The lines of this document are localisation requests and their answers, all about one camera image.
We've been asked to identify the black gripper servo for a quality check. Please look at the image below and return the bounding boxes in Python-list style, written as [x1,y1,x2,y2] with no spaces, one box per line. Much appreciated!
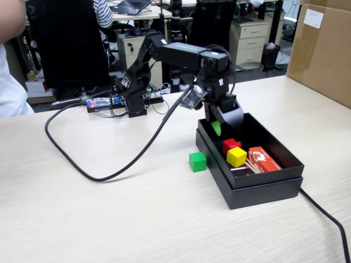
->
[201,76,245,137]

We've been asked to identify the red wooden cube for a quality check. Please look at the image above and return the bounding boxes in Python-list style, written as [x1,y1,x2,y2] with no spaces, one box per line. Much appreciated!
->
[222,138,242,156]

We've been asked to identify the yellow wooden cube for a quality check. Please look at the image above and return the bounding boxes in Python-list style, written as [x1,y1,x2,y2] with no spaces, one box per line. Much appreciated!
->
[226,146,248,168]

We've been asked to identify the green wooden cube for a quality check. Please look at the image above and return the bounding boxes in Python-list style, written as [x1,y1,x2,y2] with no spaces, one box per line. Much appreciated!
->
[189,152,207,173]

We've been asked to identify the bare forearm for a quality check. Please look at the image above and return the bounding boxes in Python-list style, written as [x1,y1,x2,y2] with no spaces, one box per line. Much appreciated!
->
[0,0,27,44]

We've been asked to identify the black cardboard box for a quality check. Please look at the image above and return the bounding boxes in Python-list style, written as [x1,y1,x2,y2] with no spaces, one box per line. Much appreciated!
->
[197,112,305,190]

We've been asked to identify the black open box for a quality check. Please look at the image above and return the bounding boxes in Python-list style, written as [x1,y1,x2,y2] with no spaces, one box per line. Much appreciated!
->
[195,128,304,210]

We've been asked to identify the flat brown box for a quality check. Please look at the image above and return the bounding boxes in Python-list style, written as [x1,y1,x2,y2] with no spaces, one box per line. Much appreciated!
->
[27,95,57,105]

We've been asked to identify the white box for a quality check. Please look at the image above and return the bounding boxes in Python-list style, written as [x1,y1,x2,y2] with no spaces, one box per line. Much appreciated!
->
[25,78,55,98]

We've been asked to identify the orange matchbox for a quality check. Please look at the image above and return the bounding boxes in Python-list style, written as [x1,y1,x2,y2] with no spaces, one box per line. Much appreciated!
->
[248,146,282,174]

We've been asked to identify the beige three-drawer cabinet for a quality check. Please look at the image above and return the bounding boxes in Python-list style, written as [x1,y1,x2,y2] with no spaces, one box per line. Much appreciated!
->
[229,21,270,72]

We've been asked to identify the black trash bin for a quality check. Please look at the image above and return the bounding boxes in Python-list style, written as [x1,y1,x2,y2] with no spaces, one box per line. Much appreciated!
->
[260,43,282,71]

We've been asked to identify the large brown cardboard carton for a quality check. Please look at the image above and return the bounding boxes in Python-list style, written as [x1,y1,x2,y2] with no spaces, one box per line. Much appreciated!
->
[285,0,351,109]

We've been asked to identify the thick black pole white bands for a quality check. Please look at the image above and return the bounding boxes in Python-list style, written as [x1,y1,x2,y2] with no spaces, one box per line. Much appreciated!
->
[169,0,184,86]

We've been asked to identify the beige drawer cabinet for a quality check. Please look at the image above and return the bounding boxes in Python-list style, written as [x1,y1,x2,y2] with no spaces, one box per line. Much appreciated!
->
[116,30,164,88]

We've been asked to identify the thin black stand pole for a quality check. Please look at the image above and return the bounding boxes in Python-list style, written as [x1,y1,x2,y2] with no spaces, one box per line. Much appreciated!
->
[158,0,166,33]

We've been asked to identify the controller board with red LED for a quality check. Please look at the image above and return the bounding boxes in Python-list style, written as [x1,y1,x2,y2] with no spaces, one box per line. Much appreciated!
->
[86,97,127,113]

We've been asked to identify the light wooden office desk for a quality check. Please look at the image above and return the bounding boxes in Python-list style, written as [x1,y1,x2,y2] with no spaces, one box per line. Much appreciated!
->
[109,5,194,22]

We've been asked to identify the black laptop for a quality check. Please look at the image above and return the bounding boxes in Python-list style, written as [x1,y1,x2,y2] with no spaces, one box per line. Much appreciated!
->
[111,0,153,16]

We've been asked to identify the person in striped shirt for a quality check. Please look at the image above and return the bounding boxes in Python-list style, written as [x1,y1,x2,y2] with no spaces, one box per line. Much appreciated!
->
[93,0,114,42]

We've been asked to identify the large black office chair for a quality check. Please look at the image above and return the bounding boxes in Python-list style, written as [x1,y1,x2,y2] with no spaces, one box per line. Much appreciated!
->
[26,0,112,110]

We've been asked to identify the person in white shirt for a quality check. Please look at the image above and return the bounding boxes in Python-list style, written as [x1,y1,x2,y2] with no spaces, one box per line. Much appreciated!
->
[0,43,35,118]

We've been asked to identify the bare circuit-board wrist camera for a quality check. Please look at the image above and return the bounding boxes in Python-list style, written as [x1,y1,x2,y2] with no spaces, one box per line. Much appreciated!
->
[179,84,208,111]

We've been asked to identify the black servo cable bundle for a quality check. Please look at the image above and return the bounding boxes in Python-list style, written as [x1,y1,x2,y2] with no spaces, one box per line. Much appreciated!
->
[211,43,237,95]

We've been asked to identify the thick black camera cable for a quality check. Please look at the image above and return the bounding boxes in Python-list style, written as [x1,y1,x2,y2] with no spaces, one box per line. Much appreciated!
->
[44,86,194,183]

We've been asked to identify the black driver board with wires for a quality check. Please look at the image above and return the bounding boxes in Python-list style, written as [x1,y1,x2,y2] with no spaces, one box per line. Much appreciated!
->
[144,84,165,104]

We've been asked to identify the black power cable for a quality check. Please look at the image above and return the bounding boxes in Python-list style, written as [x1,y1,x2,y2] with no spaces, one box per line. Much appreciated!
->
[298,187,351,263]

